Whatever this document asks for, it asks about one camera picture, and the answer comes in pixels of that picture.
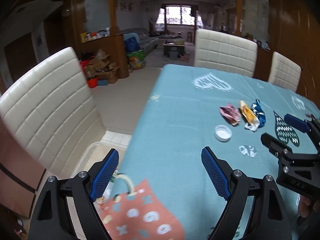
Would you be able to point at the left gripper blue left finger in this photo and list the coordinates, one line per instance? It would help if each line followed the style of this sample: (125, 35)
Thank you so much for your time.
(101, 173)

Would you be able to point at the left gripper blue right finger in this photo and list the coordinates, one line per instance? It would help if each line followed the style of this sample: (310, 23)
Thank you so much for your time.
(215, 172)

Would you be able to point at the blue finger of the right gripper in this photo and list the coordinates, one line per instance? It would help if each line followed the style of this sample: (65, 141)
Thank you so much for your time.
(297, 123)
(275, 147)

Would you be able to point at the yellow snack wrapper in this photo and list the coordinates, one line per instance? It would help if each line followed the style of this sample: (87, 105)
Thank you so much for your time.
(252, 122)

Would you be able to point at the blue foil wrapper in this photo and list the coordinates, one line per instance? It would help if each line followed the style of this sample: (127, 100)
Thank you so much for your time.
(259, 113)

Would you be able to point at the white bottle cap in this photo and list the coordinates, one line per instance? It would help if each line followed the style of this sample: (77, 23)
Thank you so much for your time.
(222, 133)

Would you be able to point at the pink wrapper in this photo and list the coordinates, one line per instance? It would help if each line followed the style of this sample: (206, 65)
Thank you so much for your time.
(230, 114)

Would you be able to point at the living room window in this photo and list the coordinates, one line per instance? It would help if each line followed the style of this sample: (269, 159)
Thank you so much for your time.
(178, 15)

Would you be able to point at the person's right hand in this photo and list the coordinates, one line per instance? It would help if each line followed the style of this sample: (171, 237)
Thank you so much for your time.
(305, 206)

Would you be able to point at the clear plastic bin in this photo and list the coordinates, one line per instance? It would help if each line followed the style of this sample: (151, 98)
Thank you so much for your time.
(100, 160)

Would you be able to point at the light blue patterned tablecloth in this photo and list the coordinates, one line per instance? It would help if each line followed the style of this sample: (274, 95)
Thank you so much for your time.
(175, 198)

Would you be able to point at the brown refrigerator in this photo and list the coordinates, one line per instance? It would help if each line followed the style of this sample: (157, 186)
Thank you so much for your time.
(21, 176)

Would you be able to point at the cream quilted leather chair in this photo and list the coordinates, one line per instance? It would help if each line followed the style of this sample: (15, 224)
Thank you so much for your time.
(51, 113)

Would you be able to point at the cardboard boxes pile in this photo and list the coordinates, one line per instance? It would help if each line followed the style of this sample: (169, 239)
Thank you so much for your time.
(105, 69)

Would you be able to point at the colourful shopping bag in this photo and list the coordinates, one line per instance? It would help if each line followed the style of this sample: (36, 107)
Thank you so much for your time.
(136, 60)

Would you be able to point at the wooden partition cabinet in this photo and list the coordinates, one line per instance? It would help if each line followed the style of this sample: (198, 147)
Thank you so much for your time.
(112, 44)

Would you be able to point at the grey sofa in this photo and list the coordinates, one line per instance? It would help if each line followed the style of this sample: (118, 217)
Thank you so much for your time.
(147, 43)

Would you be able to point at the dark coffee table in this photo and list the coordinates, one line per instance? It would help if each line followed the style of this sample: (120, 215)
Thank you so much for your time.
(178, 46)

